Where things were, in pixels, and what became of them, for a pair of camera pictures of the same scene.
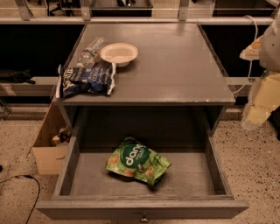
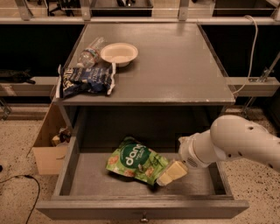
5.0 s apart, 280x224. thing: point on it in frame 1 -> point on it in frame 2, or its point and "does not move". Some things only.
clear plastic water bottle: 88,57 does not move
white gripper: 271,53 -> 186,153
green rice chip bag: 135,159 does not move
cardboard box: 50,158 does not move
